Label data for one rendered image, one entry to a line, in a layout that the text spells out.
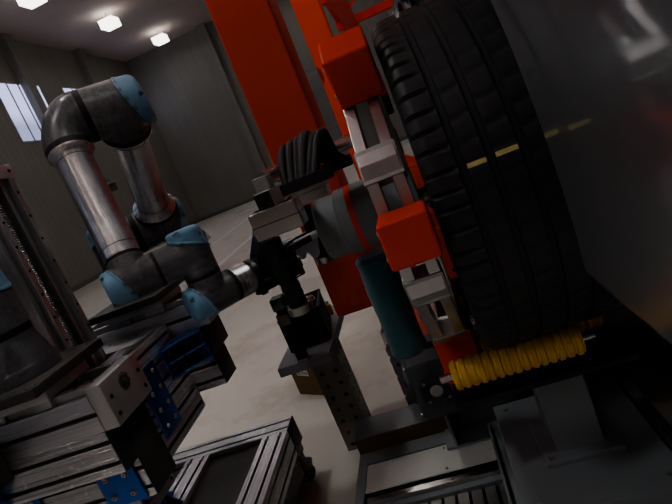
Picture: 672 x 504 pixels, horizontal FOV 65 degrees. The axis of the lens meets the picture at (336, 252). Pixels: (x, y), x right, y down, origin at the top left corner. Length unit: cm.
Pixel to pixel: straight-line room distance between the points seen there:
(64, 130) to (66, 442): 62
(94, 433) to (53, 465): 12
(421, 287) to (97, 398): 62
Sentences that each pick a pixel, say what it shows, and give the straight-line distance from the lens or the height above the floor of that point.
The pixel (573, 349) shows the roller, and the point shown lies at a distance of 106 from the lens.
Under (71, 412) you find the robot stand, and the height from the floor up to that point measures 74.
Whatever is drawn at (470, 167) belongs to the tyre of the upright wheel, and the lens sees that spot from 75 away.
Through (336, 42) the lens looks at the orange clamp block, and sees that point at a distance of 88.
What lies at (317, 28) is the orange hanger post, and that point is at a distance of 347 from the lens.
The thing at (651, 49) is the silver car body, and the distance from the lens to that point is 37.
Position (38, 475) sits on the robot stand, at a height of 64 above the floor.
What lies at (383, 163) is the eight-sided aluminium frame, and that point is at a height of 96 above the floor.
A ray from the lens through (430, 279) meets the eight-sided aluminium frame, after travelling 84.
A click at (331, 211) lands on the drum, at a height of 89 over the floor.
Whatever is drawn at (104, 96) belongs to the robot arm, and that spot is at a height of 128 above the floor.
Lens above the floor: 102
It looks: 11 degrees down
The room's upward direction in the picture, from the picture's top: 22 degrees counter-clockwise
